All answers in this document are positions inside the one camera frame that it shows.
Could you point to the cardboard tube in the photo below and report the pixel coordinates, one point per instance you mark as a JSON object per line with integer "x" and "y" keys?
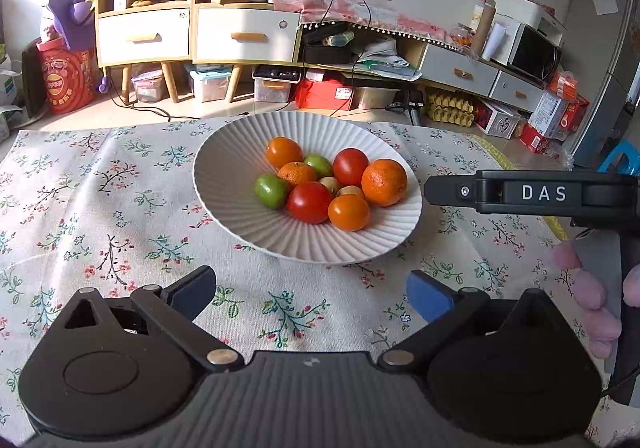
{"x": 481, "y": 31}

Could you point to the yellow undercloth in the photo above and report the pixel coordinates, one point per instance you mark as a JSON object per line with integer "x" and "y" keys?
{"x": 500, "y": 156}

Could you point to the beige round fruit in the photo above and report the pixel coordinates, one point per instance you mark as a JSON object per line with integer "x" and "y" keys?
{"x": 331, "y": 184}
{"x": 350, "y": 190}

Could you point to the grey refrigerator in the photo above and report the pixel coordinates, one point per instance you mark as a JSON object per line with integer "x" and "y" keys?
{"x": 605, "y": 78}

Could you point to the red round tub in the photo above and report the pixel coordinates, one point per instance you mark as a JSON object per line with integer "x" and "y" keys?
{"x": 65, "y": 78}

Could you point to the pink fringed cloth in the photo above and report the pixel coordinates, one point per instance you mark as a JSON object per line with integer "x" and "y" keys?
{"x": 390, "y": 16}

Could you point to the green lime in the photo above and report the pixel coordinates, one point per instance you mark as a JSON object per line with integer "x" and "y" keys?
{"x": 271, "y": 190}
{"x": 320, "y": 164}

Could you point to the red tomato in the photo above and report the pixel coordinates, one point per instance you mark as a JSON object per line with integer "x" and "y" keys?
{"x": 350, "y": 166}
{"x": 309, "y": 202}

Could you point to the glass jar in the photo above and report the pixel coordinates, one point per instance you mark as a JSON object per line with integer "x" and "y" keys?
{"x": 461, "y": 36}

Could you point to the floral tablecloth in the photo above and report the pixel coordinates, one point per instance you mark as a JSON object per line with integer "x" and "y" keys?
{"x": 100, "y": 208}

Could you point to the purple plush toy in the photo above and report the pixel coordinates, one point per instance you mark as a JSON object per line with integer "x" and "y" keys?
{"x": 70, "y": 11}

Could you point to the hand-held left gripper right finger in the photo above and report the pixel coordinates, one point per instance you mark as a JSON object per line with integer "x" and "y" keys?
{"x": 427, "y": 295}

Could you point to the black microwave oven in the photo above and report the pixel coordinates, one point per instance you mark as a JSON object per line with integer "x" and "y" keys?
{"x": 535, "y": 53}

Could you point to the black flat box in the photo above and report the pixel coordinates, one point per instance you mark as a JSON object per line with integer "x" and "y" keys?
{"x": 327, "y": 54}

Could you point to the white patterned box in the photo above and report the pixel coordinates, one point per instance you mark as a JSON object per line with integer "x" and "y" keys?
{"x": 500, "y": 119}

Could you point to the white and blue box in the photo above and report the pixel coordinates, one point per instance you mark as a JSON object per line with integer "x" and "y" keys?
{"x": 547, "y": 114}

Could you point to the white cabinet drawer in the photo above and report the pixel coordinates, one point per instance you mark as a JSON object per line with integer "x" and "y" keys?
{"x": 245, "y": 34}
{"x": 142, "y": 36}

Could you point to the blue plastic stool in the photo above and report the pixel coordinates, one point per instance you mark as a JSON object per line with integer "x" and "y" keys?
{"x": 622, "y": 156}

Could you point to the large orange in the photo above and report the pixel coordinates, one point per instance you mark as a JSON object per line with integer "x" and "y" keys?
{"x": 384, "y": 182}

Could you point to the red carton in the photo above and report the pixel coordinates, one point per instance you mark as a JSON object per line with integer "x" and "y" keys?
{"x": 576, "y": 113}

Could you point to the white ribbed plate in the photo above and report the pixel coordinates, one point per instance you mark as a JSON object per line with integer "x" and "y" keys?
{"x": 235, "y": 213}

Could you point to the clear food container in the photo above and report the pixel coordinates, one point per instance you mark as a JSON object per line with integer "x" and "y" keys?
{"x": 375, "y": 97}

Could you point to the orange snack packet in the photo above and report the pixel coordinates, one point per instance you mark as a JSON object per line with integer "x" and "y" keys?
{"x": 562, "y": 86}

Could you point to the clear storage box black lid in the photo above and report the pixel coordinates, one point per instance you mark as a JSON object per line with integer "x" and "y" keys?
{"x": 275, "y": 84}

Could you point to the red gift box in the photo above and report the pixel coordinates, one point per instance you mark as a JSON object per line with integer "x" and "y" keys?
{"x": 535, "y": 139}

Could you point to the low white drawer cabinet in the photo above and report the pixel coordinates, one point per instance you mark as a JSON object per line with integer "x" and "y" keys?
{"x": 457, "y": 71}

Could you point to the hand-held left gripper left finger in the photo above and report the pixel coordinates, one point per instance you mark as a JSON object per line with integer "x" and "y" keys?
{"x": 192, "y": 290}

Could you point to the white appliance box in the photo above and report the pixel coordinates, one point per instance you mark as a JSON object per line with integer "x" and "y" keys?
{"x": 525, "y": 11}

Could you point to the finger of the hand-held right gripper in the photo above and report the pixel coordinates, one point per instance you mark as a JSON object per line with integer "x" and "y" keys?
{"x": 450, "y": 190}

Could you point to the small mandarin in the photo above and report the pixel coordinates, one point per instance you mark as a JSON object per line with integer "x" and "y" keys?
{"x": 297, "y": 173}

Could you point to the person's right hand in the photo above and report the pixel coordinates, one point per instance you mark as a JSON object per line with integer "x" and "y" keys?
{"x": 592, "y": 298}

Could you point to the black handheld device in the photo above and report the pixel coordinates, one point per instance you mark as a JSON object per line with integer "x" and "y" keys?
{"x": 411, "y": 103}

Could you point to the clear storage box blue lid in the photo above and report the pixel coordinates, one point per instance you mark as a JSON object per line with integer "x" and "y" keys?
{"x": 209, "y": 84}

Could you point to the pile of papers and cloths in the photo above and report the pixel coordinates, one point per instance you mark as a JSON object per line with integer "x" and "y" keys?
{"x": 385, "y": 58}

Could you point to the black bag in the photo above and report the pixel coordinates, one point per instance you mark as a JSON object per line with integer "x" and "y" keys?
{"x": 32, "y": 78}

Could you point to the rolled white paper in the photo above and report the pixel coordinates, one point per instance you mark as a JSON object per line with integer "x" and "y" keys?
{"x": 494, "y": 42}

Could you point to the egg carton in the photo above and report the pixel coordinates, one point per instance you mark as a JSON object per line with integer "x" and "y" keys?
{"x": 450, "y": 107}

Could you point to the red flat box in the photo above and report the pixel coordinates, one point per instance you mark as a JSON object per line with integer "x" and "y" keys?
{"x": 322, "y": 94}

